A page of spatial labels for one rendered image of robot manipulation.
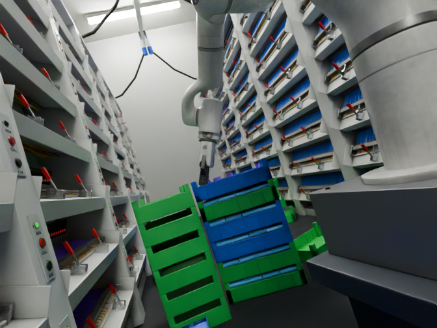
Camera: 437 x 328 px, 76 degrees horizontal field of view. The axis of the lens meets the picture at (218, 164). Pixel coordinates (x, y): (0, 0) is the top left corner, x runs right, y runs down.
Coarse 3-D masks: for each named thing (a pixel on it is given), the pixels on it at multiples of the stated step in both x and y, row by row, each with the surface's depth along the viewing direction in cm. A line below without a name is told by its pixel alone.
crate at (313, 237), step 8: (312, 224) 148; (312, 232) 146; (320, 232) 147; (296, 240) 138; (304, 240) 142; (312, 240) 144; (320, 240) 141; (304, 248) 137; (312, 248) 116; (320, 248) 118; (304, 256) 120; (312, 256) 117
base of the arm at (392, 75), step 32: (416, 32) 35; (352, 64) 43; (384, 64) 37; (416, 64) 35; (384, 96) 38; (416, 96) 36; (384, 128) 39; (416, 128) 36; (384, 160) 42; (416, 160) 37
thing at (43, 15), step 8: (16, 0) 106; (24, 0) 106; (32, 0) 104; (24, 8) 111; (32, 8) 105; (40, 8) 110; (48, 8) 119; (32, 16) 115; (40, 16) 111; (48, 16) 119; (48, 24) 118
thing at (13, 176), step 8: (0, 176) 47; (8, 176) 47; (16, 176) 47; (0, 184) 47; (8, 184) 47; (0, 192) 46; (8, 192) 47; (0, 200) 46; (8, 200) 47; (0, 208) 43; (8, 208) 45; (0, 216) 43; (8, 216) 46; (0, 224) 43; (8, 224) 46
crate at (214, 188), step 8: (264, 160) 103; (256, 168) 104; (264, 168) 103; (232, 176) 105; (240, 176) 104; (248, 176) 104; (256, 176) 104; (264, 176) 103; (192, 184) 107; (208, 184) 106; (216, 184) 106; (224, 184) 105; (232, 184) 105; (240, 184) 104; (248, 184) 104; (200, 192) 106; (208, 192) 106; (216, 192) 106; (224, 192) 105; (200, 200) 106
